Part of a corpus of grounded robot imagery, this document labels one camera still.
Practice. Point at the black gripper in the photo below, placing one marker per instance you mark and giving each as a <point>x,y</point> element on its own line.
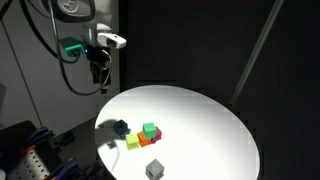
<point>99,57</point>

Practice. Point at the green block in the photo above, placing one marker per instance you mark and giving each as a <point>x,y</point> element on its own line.
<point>149,130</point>

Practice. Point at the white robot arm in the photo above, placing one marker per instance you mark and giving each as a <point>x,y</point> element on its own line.
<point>96,18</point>

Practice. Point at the dark blue block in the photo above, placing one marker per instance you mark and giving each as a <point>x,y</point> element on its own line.
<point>120,128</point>

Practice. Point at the lime yellow block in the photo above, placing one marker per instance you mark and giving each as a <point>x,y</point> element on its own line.
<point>132,141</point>

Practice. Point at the orange block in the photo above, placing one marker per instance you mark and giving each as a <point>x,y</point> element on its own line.
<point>142,140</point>

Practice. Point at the pink block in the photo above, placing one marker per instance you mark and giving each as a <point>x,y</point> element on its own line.
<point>158,135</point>

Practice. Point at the grey block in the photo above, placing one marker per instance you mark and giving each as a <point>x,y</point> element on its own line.
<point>154,170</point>

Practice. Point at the purple clamp upper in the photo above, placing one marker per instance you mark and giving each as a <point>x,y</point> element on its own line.
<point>33,137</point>

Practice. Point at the purple clamp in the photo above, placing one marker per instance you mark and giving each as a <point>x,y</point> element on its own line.
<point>64,170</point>
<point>33,137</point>

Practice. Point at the purple clamp lower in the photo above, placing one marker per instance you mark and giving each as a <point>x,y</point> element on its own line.
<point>64,170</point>

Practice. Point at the round white table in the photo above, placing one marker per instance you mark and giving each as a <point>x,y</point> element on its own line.
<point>201,139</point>

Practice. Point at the perforated metal board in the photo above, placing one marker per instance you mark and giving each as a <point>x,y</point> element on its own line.
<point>30,167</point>

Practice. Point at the grey diagonal pole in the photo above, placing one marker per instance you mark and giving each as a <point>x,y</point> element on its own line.
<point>256,50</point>

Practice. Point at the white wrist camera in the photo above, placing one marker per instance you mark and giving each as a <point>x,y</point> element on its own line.
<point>111,40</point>

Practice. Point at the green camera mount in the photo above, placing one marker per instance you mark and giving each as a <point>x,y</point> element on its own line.
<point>72,46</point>

